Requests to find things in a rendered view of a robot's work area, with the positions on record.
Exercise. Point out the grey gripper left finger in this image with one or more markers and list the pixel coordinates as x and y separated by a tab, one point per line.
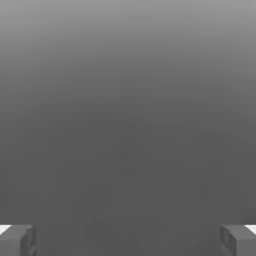
14	241

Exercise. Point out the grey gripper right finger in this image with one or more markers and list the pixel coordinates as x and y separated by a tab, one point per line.
242	241

